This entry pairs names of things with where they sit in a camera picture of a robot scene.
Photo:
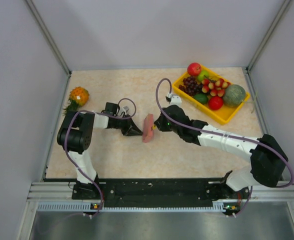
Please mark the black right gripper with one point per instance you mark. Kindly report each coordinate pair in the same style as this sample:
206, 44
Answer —
160, 122

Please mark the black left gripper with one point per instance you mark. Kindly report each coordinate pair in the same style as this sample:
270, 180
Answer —
131, 128

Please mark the pink express box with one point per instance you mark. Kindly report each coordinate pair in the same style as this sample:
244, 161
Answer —
148, 128

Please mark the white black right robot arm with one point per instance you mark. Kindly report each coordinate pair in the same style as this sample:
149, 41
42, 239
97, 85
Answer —
266, 159

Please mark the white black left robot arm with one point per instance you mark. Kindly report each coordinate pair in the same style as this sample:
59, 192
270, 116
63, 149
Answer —
75, 135

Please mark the green lime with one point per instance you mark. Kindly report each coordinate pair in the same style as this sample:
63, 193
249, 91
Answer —
201, 98

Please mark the dark purple grape bunch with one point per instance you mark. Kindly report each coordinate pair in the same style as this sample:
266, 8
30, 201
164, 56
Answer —
191, 86

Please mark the red tomato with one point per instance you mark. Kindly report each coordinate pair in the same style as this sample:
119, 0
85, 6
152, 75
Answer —
215, 103

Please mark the yellow plastic tray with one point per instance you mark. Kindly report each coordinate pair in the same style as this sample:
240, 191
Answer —
221, 116

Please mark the red-yellow cherry bunch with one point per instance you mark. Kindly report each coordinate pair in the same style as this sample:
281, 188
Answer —
214, 87

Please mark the red apple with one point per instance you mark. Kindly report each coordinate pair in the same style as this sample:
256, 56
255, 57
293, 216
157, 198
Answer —
194, 69

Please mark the green apple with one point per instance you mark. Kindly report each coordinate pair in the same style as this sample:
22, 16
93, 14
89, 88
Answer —
204, 74

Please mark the orange toy pineapple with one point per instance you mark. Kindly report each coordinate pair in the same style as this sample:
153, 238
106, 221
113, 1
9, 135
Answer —
78, 97

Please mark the green netted melon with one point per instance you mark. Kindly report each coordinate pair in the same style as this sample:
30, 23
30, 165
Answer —
234, 95

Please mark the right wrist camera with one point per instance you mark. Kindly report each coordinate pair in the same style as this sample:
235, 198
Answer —
173, 100

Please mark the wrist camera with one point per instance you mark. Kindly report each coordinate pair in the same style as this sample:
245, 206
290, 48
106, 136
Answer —
123, 111
173, 100

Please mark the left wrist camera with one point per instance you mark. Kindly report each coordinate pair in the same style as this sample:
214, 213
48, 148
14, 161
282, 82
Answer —
123, 111

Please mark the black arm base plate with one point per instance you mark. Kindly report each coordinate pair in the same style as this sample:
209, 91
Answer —
158, 192

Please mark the white slotted cable duct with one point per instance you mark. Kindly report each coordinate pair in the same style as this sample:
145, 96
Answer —
91, 206

